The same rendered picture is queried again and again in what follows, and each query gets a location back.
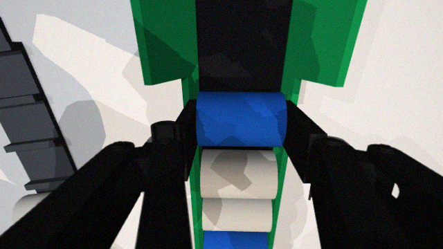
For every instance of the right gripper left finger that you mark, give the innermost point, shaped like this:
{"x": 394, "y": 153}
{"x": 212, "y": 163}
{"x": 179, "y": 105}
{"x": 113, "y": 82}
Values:
{"x": 83, "y": 213}

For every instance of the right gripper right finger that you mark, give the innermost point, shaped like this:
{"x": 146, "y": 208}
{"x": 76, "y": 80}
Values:
{"x": 351, "y": 190}

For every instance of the grey cylinder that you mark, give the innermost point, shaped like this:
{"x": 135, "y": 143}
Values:
{"x": 25, "y": 204}
{"x": 238, "y": 174}

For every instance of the blue cylinder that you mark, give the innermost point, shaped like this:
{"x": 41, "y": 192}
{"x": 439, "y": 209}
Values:
{"x": 241, "y": 119}
{"x": 235, "y": 240}

